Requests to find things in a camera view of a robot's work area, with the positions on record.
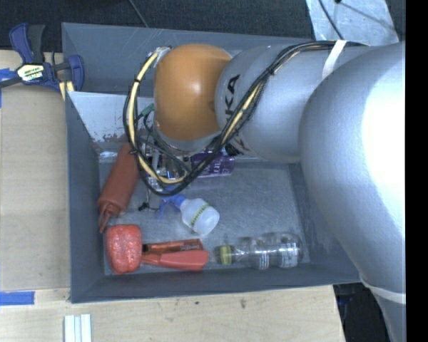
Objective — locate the red-brown squeeze bottle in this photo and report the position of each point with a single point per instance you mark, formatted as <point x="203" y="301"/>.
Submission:
<point x="119" y="180"/>

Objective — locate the purple packet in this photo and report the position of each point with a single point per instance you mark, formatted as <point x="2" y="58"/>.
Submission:
<point x="219" y="166"/>

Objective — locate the white spray bottle blue nozzle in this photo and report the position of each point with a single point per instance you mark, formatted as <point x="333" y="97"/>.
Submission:
<point x="201" y="217"/>

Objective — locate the grey metal bin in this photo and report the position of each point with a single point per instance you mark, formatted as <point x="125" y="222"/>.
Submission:
<point x="242" y="198"/>

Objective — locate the red sponge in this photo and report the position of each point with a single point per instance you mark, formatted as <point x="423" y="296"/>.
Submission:
<point x="123" y="249"/>

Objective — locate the orange-red stapler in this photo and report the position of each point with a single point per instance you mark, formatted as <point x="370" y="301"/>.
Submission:
<point x="182" y="258"/>

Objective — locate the pale wood flat board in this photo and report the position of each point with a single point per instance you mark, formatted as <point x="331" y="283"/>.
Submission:
<point x="32" y="191"/>

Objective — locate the clear plastic bottle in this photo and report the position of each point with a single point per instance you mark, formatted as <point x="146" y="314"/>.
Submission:
<point x="267" y="251"/>

